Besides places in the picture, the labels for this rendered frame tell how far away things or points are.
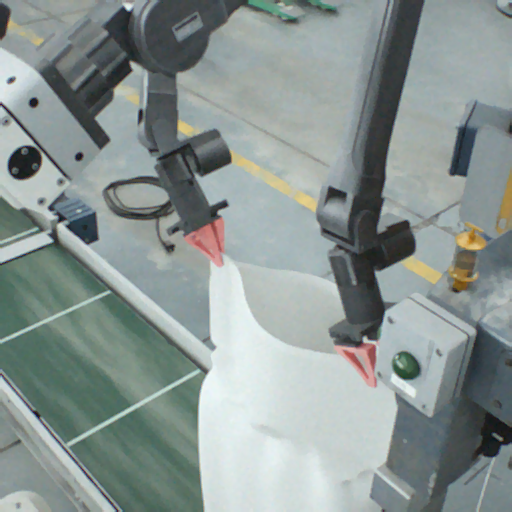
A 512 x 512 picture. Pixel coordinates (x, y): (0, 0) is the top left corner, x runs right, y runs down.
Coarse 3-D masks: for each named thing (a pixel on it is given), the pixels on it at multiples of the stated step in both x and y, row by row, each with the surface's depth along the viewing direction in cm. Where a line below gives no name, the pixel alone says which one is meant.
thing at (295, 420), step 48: (240, 288) 127; (288, 288) 130; (336, 288) 126; (240, 336) 131; (288, 336) 137; (240, 384) 135; (288, 384) 118; (336, 384) 116; (384, 384) 113; (240, 432) 134; (288, 432) 124; (336, 432) 122; (384, 432) 118; (240, 480) 139; (288, 480) 127; (336, 480) 121
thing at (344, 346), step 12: (348, 336) 110; (336, 348) 110; (348, 348) 108; (360, 348) 106; (372, 348) 106; (348, 360) 111; (372, 360) 107; (360, 372) 111; (372, 372) 109; (372, 384) 110
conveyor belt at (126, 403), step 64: (64, 256) 238; (0, 320) 214; (64, 320) 214; (128, 320) 215; (64, 384) 195; (128, 384) 196; (192, 384) 197; (64, 448) 189; (128, 448) 179; (192, 448) 180
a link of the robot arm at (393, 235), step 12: (360, 216) 101; (372, 216) 102; (384, 216) 110; (396, 216) 110; (360, 228) 101; (372, 228) 103; (384, 228) 107; (396, 228) 109; (408, 228) 110; (336, 240) 106; (348, 240) 105; (360, 240) 102; (372, 240) 103; (384, 240) 108; (396, 240) 109; (408, 240) 110; (360, 252) 103; (384, 252) 108; (396, 252) 109; (408, 252) 110; (384, 264) 109
